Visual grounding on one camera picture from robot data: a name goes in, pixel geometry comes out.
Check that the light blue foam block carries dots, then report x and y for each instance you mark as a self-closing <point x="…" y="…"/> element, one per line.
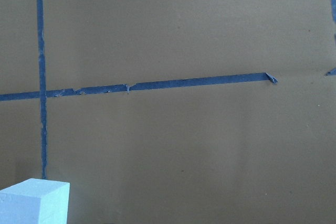
<point x="35" y="201"/>

